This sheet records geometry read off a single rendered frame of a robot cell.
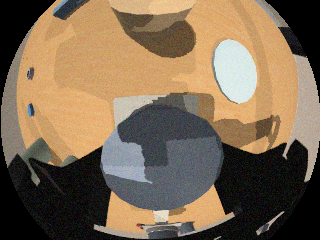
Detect small blue block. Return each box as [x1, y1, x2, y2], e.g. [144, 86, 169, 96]
[53, 0, 85, 20]

